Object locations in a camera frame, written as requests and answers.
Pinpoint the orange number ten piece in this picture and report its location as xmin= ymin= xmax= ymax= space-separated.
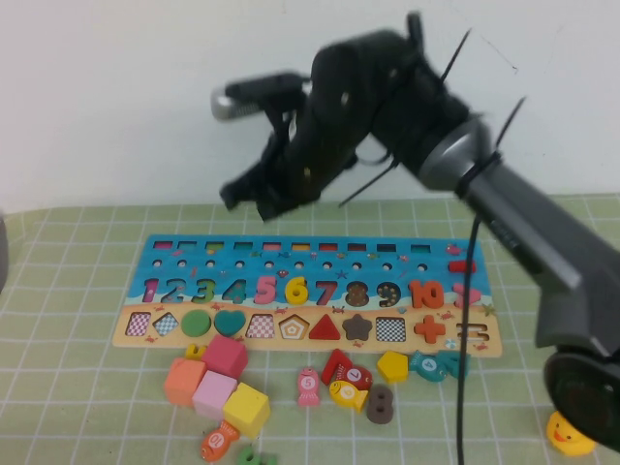
xmin=409 ymin=279 xmax=445 ymax=310

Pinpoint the orange fish numbered ten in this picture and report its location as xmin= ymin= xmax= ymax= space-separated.
xmin=201 ymin=419 xmax=242 ymax=462

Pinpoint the green circle piece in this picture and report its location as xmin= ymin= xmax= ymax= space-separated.
xmin=180 ymin=309 xmax=212 ymax=338

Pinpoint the pink wooden cube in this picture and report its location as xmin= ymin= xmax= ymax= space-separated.
xmin=192 ymin=370 xmax=238 ymax=422

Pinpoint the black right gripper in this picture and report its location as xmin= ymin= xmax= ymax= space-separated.
xmin=220 ymin=29 xmax=422 ymax=224

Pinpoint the yellow fish piece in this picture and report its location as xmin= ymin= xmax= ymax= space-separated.
xmin=328 ymin=380 xmax=369 ymax=414

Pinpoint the brown number eight piece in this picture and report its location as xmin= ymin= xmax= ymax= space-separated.
xmin=365 ymin=385 xmax=394 ymax=425

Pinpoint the teal heart piece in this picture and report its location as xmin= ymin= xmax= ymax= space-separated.
xmin=213 ymin=309 xmax=247 ymax=338

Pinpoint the pink number five piece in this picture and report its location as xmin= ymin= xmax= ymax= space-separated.
xmin=254 ymin=275 xmax=278 ymax=306

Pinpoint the pink greater-than sign piece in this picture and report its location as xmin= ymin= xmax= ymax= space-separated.
xmin=452 ymin=285 xmax=481 ymax=310

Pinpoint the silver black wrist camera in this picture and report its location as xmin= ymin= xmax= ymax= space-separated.
xmin=210 ymin=72 xmax=314 ymax=122

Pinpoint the teal number four piece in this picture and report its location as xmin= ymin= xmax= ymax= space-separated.
xmin=435 ymin=349 xmax=472 ymax=380

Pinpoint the green checkered tablecloth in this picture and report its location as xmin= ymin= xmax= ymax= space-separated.
xmin=0 ymin=193 xmax=620 ymax=465

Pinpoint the teal fish numbered four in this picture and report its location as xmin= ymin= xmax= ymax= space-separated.
xmin=408 ymin=351 xmax=447 ymax=384

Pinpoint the green number three piece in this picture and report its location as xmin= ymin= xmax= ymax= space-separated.
xmin=191 ymin=278 xmax=216 ymax=305

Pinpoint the orange plus sign piece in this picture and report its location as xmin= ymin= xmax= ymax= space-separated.
xmin=414 ymin=314 xmax=446 ymax=345

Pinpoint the brown star piece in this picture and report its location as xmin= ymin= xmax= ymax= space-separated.
xmin=341 ymin=313 xmax=374 ymax=343

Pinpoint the red fish numbered seven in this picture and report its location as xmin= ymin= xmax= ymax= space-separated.
xmin=338 ymin=363 xmax=374 ymax=388

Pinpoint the yellow rubber duck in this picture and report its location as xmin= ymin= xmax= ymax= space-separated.
xmin=545 ymin=410 xmax=598 ymax=457

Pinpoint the red triangle piece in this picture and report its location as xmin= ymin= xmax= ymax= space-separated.
xmin=307 ymin=313 xmax=340 ymax=340

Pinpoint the magenta wooden cube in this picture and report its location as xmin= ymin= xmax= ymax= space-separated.
xmin=201 ymin=334 xmax=249 ymax=382

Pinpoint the yellow pentagon piece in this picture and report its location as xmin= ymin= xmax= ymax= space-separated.
xmin=376 ymin=351 xmax=411 ymax=387

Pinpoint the pink fish numbered five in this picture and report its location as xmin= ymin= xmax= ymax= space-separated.
xmin=296 ymin=367 xmax=321 ymax=407

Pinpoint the orange wooden cube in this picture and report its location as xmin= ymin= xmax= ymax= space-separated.
xmin=163 ymin=357 xmax=208 ymax=408

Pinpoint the yellow number six piece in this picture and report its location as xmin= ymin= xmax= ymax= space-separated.
xmin=284 ymin=276 xmax=310 ymax=306

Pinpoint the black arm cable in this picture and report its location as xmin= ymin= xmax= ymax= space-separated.
xmin=454 ymin=207 xmax=483 ymax=465

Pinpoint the ocean themed wooden puzzle board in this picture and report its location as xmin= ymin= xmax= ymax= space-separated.
xmin=111 ymin=234 xmax=505 ymax=358

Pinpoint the red number seven piece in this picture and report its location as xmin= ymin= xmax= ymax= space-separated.
xmin=321 ymin=348 xmax=353 ymax=387

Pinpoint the yellow wooden cube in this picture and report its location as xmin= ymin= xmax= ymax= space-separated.
xmin=222 ymin=382 xmax=270 ymax=441

